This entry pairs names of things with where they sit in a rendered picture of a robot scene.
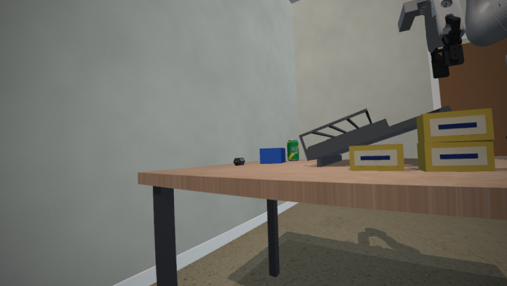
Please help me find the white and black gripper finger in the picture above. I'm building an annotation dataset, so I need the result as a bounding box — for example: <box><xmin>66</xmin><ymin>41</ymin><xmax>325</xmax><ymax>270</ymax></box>
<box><xmin>442</xmin><ymin>16</ymin><xmax>465</xmax><ymax>66</ymax></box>
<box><xmin>430</xmin><ymin>48</ymin><xmax>450</xmax><ymax>78</ymax></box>

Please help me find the blue open bin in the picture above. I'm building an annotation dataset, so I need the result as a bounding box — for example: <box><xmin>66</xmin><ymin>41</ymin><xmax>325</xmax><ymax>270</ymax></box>
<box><xmin>260</xmin><ymin>148</ymin><xmax>286</xmax><ymax>164</ymax></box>

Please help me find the green and yellow drink can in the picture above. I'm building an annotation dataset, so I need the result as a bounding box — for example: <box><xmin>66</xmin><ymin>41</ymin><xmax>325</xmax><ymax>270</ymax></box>
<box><xmin>287</xmin><ymin>140</ymin><xmax>299</xmax><ymax>161</ymax></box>

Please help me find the yellow butter carton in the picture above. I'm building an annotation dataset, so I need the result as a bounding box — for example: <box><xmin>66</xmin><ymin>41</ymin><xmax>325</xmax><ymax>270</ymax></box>
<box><xmin>349</xmin><ymin>144</ymin><xmax>405</xmax><ymax>171</ymax></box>
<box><xmin>417</xmin><ymin>140</ymin><xmax>495</xmax><ymax>172</ymax></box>
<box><xmin>416</xmin><ymin>108</ymin><xmax>494</xmax><ymax>143</ymax></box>

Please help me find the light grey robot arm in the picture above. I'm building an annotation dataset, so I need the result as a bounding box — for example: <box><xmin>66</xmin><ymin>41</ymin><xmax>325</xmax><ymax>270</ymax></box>
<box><xmin>398</xmin><ymin>0</ymin><xmax>507</xmax><ymax>47</ymax></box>

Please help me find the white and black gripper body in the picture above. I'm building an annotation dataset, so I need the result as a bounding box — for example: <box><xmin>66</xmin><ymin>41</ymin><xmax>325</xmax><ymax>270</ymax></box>
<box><xmin>419</xmin><ymin>0</ymin><xmax>466</xmax><ymax>53</ymax></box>

